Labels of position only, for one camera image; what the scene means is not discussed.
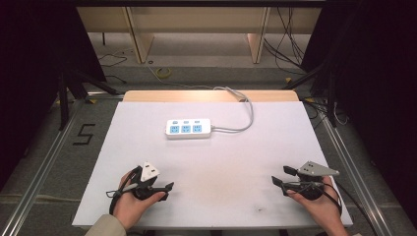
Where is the dark curtain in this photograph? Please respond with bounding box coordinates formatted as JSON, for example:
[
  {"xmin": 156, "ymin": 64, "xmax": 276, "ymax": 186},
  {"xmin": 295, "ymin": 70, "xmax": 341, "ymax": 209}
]
[
  {"xmin": 0, "ymin": 0, "xmax": 108, "ymax": 191},
  {"xmin": 299, "ymin": 0, "xmax": 417, "ymax": 227}
]

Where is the white foam board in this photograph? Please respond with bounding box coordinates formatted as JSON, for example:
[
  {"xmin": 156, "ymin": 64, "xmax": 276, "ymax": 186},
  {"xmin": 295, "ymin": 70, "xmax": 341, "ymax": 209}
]
[{"xmin": 71, "ymin": 100, "xmax": 354, "ymax": 230}]

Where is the person's left hand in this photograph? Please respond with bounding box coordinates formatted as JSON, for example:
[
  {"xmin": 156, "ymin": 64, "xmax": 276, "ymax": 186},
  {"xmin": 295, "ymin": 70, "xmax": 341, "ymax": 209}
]
[{"xmin": 112, "ymin": 171, "xmax": 167, "ymax": 231}]

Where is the yellow tape roll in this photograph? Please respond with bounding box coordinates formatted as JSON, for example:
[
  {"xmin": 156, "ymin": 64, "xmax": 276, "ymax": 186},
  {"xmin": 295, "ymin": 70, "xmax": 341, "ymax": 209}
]
[{"xmin": 154, "ymin": 66, "xmax": 172, "ymax": 80}]

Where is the thin black floor cable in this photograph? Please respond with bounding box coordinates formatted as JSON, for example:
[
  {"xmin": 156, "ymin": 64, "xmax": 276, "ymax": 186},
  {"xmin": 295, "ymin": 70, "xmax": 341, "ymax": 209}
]
[{"xmin": 97, "ymin": 51, "xmax": 130, "ymax": 86}]

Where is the wooden table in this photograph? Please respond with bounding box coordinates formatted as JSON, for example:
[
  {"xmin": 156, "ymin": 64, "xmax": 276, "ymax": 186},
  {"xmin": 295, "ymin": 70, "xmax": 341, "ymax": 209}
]
[{"xmin": 122, "ymin": 89, "xmax": 300, "ymax": 103}]

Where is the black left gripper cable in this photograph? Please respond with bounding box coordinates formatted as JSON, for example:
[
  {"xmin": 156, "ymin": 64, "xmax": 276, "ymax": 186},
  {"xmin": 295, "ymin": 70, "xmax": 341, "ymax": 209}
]
[{"xmin": 105, "ymin": 165, "xmax": 143, "ymax": 216}]

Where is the beige floor cable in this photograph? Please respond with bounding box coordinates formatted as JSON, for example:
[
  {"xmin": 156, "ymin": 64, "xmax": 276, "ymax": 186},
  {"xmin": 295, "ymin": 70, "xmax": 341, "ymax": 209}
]
[{"xmin": 0, "ymin": 194, "xmax": 82, "ymax": 204}]

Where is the person's right hand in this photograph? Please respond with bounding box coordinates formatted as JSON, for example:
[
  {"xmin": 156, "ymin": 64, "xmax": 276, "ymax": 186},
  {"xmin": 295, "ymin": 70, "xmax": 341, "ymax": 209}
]
[{"xmin": 286, "ymin": 175, "xmax": 342, "ymax": 231}]

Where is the white power strip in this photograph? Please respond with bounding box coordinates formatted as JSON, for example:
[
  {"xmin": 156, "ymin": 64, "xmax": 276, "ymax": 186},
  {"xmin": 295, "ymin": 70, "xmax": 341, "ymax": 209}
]
[{"xmin": 164, "ymin": 118, "xmax": 213, "ymax": 141}]

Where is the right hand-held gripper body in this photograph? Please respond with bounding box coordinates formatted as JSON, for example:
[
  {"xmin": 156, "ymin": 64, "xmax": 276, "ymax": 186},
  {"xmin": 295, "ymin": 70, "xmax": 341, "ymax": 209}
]
[{"xmin": 294, "ymin": 160, "xmax": 340, "ymax": 202}]

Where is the bundle of black cables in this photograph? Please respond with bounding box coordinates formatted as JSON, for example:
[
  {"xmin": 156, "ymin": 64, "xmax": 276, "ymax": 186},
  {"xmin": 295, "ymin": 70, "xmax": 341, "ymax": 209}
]
[{"xmin": 262, "ymin": 6, "xmax": 308, "ymax": 77}]

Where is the light wooden shelf unit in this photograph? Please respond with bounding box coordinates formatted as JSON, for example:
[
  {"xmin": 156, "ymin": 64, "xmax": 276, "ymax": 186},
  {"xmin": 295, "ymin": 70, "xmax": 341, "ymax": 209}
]
[{"xmin": 76, "ymin": 6, "xmax": 323, "ymax": 65}]

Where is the black metal stand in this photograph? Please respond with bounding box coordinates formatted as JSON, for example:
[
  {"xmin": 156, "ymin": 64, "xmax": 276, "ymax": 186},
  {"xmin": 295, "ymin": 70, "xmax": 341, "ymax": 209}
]
[
  {"xmin": 280, "ymin": 60, "xmax": 339, "ymax": 129},
  {"xmin": 56, "ymin": 63, "xmax": 122, "ymax": 132}
]

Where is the white power strip cable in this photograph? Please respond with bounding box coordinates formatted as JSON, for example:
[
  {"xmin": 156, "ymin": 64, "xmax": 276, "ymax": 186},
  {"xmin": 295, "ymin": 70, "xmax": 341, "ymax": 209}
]
[{"xmin": 146, "ymin": 62, "xmax": 256, "ymax": 134}]

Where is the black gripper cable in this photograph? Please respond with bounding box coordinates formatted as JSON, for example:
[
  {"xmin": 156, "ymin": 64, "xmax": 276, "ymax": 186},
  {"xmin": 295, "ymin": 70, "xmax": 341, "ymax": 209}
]
[
  {"xmin": 105, "ymin": 165, "xmax": 143, "ymax": 216},
  {"xmin": 288, "ymin": 179, "xmax": 379, "ymax": 236}
]

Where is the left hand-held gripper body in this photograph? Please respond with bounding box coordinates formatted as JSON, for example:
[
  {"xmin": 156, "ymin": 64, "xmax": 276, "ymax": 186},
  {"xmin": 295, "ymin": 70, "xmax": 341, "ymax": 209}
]
[{"xmin": 129, "ymin": 161, "xmax": 161, "ymax": 202}]

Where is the metal floor rail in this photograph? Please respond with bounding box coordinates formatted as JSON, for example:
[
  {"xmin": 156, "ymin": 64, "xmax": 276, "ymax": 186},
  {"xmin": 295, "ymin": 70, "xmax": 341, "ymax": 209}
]
[
  {"xmin": 0, "ymin": 91, "xmax": 124, "ymax": 236},
  {"xmin": 303, "ymin": 97, "xmax": 396, "ymax": 236}
]

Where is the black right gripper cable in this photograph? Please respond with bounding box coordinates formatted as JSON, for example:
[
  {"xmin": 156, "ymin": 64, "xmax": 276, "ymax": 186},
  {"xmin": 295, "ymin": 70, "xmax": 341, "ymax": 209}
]
[{"xmin": 288, "ymin": 179, "xmax": 379, "ymax": 236}]

